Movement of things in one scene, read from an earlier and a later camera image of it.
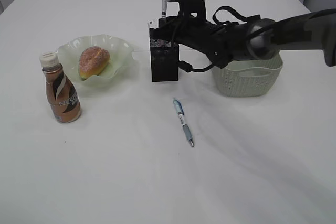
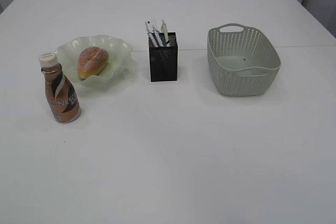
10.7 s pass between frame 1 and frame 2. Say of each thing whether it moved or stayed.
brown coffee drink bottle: stayed
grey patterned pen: moved
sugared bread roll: stayed
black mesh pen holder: stayed
